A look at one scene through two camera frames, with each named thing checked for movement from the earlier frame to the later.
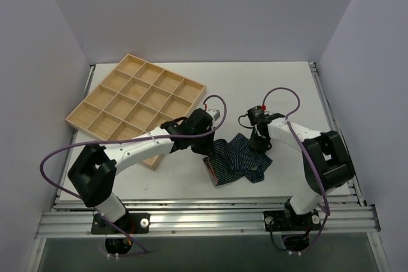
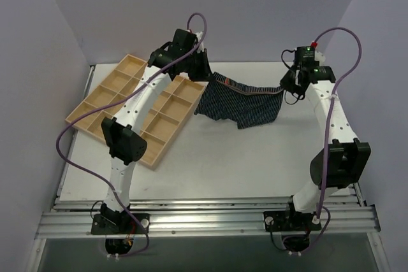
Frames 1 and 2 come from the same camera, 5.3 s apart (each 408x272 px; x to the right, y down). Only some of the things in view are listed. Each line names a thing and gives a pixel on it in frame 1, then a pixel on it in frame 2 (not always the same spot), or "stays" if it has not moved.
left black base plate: x=131 y=223 stays
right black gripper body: x=259 y=141 → x=288 y=81
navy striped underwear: x=237 y=158 → x=247 y=106
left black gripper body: x=204 y=146 → x=200 y=65
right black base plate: x=286 y=221 stays
